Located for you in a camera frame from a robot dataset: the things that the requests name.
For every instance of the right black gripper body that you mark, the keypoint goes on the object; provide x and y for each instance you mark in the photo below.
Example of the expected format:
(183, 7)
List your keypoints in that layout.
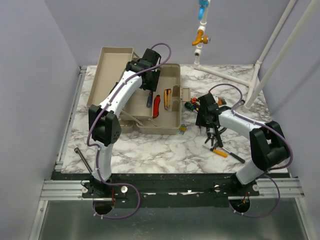
(202, 119)

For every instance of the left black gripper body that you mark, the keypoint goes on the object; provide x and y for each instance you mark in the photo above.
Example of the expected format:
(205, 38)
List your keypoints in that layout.
(151, 85)

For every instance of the blue handled screwdriver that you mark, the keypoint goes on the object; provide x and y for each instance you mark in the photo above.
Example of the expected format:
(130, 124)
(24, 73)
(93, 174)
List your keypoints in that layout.
(149, 100)

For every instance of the yellow utility knife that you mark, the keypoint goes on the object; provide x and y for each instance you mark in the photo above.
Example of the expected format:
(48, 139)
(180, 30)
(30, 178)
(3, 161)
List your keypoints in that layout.
(167, 98)

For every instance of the red folding knife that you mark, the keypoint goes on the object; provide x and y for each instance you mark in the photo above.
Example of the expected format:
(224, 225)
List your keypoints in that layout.
(156, 105)

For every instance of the yellow hex key set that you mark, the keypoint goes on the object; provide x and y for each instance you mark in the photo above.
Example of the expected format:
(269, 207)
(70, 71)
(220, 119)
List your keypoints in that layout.
(182, 129)

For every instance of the beige plastic tool box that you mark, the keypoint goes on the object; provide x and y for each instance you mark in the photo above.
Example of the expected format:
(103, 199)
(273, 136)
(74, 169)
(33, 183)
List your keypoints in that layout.
(111, 64)

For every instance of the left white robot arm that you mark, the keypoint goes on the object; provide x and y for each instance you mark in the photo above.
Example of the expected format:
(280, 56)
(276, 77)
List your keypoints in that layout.
(103, 119)

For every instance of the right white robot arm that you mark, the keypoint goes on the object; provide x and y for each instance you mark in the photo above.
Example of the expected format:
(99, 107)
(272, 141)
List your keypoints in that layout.
(268, 146)

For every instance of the hex key set orange holder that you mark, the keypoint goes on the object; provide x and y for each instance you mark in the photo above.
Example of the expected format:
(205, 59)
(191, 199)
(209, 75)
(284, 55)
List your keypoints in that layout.
(221, 101)

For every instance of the orange black pliers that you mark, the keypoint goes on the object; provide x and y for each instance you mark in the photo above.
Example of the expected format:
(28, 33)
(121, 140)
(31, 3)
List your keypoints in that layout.
(195, 101)

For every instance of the black pruning shears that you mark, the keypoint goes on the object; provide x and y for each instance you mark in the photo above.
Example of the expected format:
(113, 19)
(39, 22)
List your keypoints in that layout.
(214, 136)

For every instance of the silver combination wrench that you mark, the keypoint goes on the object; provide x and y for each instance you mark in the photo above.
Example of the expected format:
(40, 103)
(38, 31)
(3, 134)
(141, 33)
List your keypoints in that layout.
(242, 102)

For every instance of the orange brass tap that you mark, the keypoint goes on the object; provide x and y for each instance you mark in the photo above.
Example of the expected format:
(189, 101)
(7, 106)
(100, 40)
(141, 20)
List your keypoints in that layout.
(201, 38)

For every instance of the blue pipe valve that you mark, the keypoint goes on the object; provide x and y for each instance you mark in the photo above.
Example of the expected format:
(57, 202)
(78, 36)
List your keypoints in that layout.
(203, 9)

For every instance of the green handled screwdriver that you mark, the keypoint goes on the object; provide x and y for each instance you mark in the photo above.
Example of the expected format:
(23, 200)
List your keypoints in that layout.
(194, 107)

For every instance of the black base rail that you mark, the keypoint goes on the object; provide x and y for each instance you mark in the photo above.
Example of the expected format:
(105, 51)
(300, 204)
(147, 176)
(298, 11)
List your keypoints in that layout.
(177, 190)

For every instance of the black T-handle bolt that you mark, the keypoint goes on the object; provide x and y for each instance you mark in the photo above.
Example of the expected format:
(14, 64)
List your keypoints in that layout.
(83, 159)

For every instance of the aluminium extrusion rail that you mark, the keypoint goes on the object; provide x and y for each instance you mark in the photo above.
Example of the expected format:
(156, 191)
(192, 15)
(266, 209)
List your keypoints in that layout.
(61, 190)

